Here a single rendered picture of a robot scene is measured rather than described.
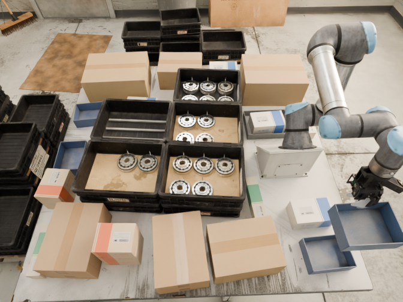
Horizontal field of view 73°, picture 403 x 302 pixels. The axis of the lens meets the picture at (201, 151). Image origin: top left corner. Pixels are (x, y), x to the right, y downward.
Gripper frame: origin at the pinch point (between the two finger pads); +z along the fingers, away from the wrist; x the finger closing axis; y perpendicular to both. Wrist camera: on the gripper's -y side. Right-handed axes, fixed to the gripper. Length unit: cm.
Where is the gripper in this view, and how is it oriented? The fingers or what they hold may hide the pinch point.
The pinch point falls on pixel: (360, 204)
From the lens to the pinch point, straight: 115.8
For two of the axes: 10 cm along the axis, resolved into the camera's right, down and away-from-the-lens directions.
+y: -10.0, 0.1, -0.1
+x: 0.1, 7.3, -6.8
